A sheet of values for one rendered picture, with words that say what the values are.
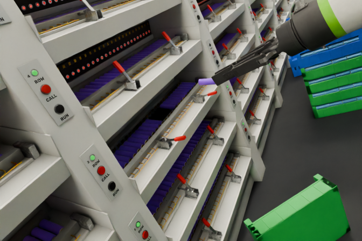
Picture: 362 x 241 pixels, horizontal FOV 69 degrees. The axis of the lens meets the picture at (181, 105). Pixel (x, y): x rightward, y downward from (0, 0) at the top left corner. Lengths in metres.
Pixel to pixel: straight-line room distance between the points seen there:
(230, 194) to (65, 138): 0.74
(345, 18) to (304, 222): 0.62
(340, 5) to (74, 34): 0.52
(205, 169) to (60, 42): 0.62
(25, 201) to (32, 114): 0.14
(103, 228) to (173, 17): 0.77
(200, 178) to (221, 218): 0.19
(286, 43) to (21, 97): 0.52
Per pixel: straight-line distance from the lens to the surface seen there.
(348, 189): 1.24
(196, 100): 0.96
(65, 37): 0.60
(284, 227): 0.92
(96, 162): 0.57
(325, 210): 0.99
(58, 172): 0.54
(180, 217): 0.83
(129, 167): 0.70
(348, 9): 0.58
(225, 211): 1.06
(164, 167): 0.73
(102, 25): 0.68
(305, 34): 0.59
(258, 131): 1.42
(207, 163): 0.97
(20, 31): 0.56
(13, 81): 0.52
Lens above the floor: 0.87
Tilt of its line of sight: 19 degrees down
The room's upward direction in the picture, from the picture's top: 27 degrees counter-clockwise
